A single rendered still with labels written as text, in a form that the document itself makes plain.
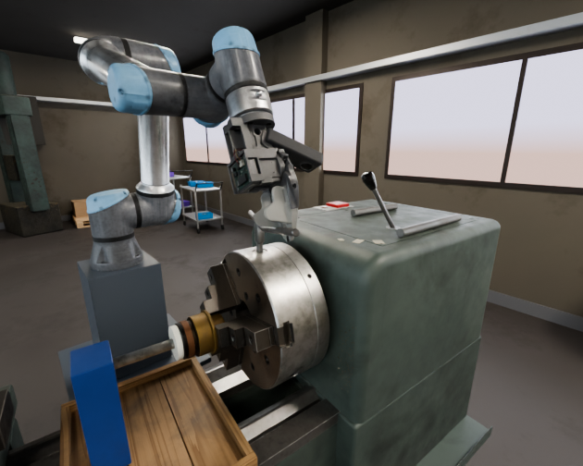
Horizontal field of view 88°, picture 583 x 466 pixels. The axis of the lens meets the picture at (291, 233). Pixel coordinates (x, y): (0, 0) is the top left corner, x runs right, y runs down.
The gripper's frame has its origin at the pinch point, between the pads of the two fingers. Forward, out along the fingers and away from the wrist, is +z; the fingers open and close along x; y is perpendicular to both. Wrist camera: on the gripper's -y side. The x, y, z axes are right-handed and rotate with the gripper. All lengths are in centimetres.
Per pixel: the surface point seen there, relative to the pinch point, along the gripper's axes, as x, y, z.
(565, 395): -38, -194, 130
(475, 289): -4, -60, 27
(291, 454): -18.4, 1.1, 44.9
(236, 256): -20.1, 2.2, 1.3
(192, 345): -20.3, 15.2, 16.3
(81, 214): -675, 20, -167
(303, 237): -18.2, -15.8, 0.5
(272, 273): -11.1, -0.7, 6.5
